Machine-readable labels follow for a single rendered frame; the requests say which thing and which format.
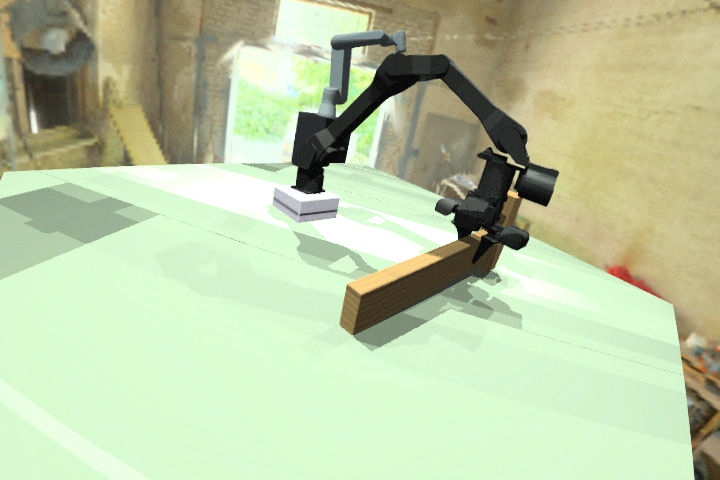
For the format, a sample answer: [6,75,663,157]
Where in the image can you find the wooden post with slot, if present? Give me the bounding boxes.
[480,191,522,272]

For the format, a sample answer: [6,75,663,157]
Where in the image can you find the brown wooden board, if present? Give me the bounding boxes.
[339,229,489,335]

